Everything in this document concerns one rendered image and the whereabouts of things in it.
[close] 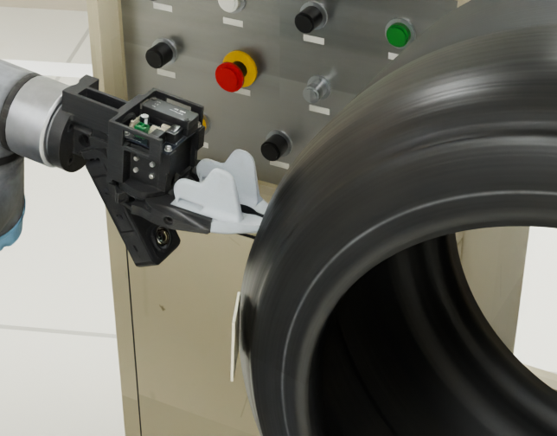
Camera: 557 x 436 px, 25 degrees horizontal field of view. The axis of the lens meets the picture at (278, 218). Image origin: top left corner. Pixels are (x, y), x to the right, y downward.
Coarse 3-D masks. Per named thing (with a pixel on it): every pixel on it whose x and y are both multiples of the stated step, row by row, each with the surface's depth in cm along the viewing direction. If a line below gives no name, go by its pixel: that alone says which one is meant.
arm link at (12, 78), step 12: (0, 60) 115; (0, 72) 112; (12, 72) 113; (24, 72) 113; (0, 84) 112; (12, 84) 111; (0, 96) 111; (12, 96) 111; (0, 108) 111; (0, 120) 111; (0, 132) 112; (0, 144) 113; (0, 156) 116
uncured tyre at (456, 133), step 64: (512, 0) 93; (448, 64) 85; (512, 64) 81; (384, 128) 85; (448, 128) 81; (512, 128) 79; (320, 192) 89; (384, 192) 84; (448, 192) 82; (512, 192) 79; (256, 256) 97; (320, 256) 90; (384, 256) 86; (448, 256) 121; (256, 320) 96; (320, 320) 92; (384, 320) 123; (448, 320) 124; (256, 384) 100; (320, 384) 99; (384, 384) 122; (448, 384) 126; (512, 384) 124
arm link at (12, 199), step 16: (0, 160) 116; (16, 160) 118; (0, 176) 117; (16, 176) 119; (0, 192) 117; (16, 192) 120; (0, 208) 117; (16, 208) 121; (0, 224) 117; (16, 224) 122; (0, 240) 121
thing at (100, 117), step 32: (64, 96) 109; (96, 96) 109; (160, 96) 110; (64, 128) 109; (96, 128) 109; (128, 128) 105; (160, 128) 107; (192, 128) 108; (64, 160) 111; (128, 160) 107; (160, 160) 105; (192, 160) 111; (128, 192) 108; (160, 192) 108
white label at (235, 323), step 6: (234, 306) 99; (234, 312) 98; (234, 318) 97; (234, 324) 97; (234, 330) 97; (234, 336) 98; (234, 342) 98; (234, 348) 99; (234, 354) 99; (234, 360) 100; (234, 366) 100; (234, 372) 101
